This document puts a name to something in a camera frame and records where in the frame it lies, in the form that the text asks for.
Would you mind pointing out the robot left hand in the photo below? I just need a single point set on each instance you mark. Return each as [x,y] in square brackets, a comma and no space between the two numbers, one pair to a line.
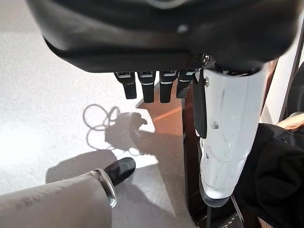
[142,35]

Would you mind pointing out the amber acrylic stand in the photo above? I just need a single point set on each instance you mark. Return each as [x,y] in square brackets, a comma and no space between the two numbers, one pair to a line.
[168,118]

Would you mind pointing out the robot left foot black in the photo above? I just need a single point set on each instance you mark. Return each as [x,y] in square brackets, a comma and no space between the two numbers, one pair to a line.
[121,168]

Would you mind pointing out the robot left leg silver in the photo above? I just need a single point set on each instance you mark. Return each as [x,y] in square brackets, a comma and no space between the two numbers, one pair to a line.
[54,204]

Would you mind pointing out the long black garment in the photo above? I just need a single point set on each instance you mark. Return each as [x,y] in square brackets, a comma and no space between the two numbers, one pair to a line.
[273,178]

